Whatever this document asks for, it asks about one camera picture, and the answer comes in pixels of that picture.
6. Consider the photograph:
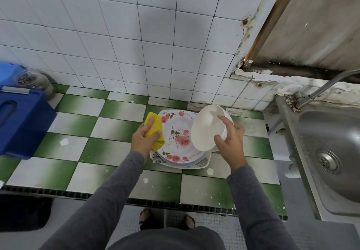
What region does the person's left hand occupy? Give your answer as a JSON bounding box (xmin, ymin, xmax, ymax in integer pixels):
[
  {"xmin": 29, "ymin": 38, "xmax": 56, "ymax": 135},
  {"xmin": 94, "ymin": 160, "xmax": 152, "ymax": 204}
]
[{"xmin": 130, "ymin": 117, "xmax": 163, "ymax": 160}]

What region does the person's right hand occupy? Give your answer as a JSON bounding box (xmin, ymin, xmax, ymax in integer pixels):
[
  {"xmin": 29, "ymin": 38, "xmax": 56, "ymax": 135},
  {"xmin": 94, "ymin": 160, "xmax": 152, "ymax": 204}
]
[{"xmin": 214, "ymin": 115, "xmax": 248, "ymax": 174}]

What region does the plain white bowl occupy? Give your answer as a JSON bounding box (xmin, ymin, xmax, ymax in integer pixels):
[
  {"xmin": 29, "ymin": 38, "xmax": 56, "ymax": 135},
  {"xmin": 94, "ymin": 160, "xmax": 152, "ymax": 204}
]
[{"xmin": 190, "ymin": 104, "xmax": 234, "ymax": 153}]

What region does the person's right forearm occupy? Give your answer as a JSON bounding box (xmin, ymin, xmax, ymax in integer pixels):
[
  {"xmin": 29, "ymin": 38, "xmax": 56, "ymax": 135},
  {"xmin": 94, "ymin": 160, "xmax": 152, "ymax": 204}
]
[{"xmin": 226, "ymin": 165, "xmax": 302, "ymax": 250}]

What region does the person's black shoe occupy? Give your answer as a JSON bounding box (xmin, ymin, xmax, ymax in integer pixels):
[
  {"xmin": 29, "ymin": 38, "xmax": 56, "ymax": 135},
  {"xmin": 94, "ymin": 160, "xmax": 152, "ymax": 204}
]
[
  {"xmin": 139, "ymin": 208, "xmax": 165, "ymax": 231},
  {"xmin": 180, "ymin": 213, "xmax": 197, "ymax": 230}
]

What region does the stainless steel sink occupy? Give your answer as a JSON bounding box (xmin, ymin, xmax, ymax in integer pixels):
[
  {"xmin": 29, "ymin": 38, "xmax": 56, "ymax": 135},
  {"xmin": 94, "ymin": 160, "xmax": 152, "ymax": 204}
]
[{"xmin": 276, "ymin": 95, "xmax": 360, "ymax": 220}]

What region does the metal faucet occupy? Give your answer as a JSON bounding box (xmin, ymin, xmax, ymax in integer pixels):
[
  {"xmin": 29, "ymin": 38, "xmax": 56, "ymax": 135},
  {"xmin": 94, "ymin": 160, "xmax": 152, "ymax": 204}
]
[{"xmin": 294, "ymin": 69, "xmax": 360, "ymax": 110}]

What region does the blue plastic box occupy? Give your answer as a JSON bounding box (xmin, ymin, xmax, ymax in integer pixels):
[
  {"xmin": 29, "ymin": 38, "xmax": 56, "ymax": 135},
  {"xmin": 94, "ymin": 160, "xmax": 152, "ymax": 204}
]
[{"xmin": 0, "ymin": 87, "xmax": 58, "ymax": 160}]

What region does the glass jar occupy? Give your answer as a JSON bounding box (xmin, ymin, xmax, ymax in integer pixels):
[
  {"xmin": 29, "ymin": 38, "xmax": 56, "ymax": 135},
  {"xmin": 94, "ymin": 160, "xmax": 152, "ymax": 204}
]
[{"xmin": 14, "ymin": 69, "xmax": 55, "ymax": 99}]

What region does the blue plastic bowl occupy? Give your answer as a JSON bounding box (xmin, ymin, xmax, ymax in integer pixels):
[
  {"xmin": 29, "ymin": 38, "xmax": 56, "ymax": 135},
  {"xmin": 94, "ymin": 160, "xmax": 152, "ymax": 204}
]
[{"xmin": 0, "ymin": 62, "xmax": 26, "ymax": 87}]

